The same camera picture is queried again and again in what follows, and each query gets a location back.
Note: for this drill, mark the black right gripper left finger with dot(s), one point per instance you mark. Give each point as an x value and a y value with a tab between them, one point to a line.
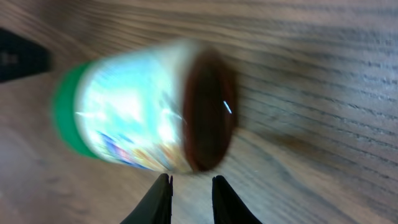
156	206

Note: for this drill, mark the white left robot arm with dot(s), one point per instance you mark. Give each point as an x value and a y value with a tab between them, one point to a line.
21	58

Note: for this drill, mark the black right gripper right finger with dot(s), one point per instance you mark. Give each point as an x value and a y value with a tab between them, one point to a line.
228	208

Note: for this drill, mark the green lid jar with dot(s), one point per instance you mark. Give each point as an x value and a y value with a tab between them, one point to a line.
169	107

